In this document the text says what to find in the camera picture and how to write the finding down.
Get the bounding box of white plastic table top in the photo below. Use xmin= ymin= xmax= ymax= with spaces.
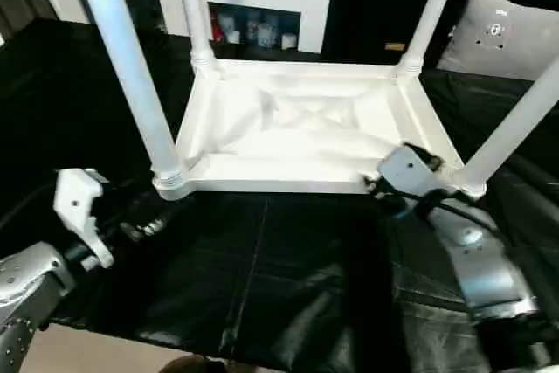
xmin=155 ymin=57 xmax=488 ymax=201

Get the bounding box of white plastic table leg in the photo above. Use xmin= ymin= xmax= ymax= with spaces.
xmin=452 ymin=59 xmax=559 ymax=199
xmin=395 ymin=0 xmax=466 ymax=77
xmin=175 ymin=0 xmax=219 ymax=73
xmin=70 ymin=0 xmax=186 ymax=201

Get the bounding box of black work mat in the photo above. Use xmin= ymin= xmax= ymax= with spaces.
xmin=0 ymin=19 xmax=559 ymax=373

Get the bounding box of grey cushion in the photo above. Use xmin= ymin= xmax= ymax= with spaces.
xmin=437 ymin=0 xmax=559 ymax=81

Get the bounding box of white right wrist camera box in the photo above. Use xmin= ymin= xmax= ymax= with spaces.
xmin=377 ymin=148 xmax=442 ymax=201

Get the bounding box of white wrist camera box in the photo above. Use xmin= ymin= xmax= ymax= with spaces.
xmin=52 ymin=168 xmax=116 ymax=271
xmin=377 ymin=148 xmax=442 ymax=201

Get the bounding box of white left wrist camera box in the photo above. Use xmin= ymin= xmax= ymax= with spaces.
xmin=52 ymin=168 xmax=116 ymax=271

